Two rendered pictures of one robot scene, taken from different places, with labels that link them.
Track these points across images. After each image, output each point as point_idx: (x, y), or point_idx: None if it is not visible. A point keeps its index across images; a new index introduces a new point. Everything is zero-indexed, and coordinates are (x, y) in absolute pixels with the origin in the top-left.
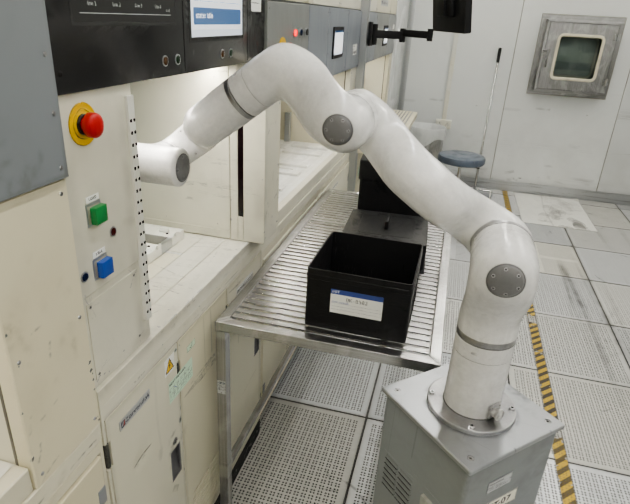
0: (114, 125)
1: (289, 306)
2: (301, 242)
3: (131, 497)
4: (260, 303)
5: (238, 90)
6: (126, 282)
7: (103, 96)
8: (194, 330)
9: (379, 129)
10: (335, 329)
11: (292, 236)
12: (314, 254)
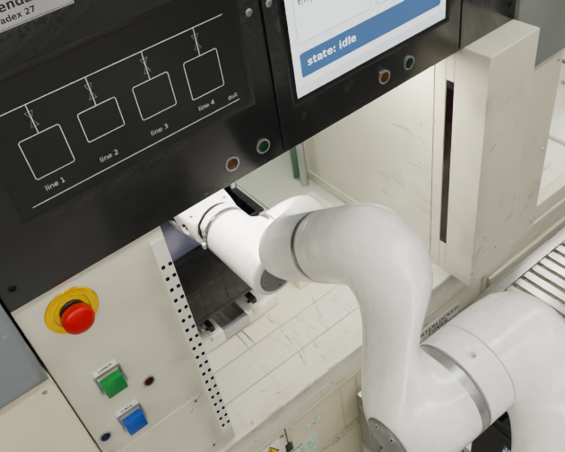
0: (134, 282)
1: None
2: None
3: None
4: None
5: (301, 258)
6: (182, 412)
7: (106, 264)
8: (320, 406)
9: (522, 404)
10: None
11: (560, 237)
12: None
